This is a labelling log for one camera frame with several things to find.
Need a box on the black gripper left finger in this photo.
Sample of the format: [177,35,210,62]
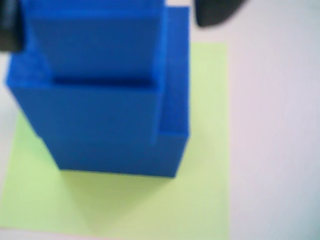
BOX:
[0,0,26,54]

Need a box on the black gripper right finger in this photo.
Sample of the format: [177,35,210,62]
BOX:
[194,0,249,28]

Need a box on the tiny blue cube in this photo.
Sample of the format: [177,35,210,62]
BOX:
[23,0,167,80]

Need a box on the small blue cube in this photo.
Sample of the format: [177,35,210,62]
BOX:
[3,48,164,161]

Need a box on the green paper square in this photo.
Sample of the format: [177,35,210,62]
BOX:
[0,41,231,240]

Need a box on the large blue cube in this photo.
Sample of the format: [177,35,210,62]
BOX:
[37,6,190,179]

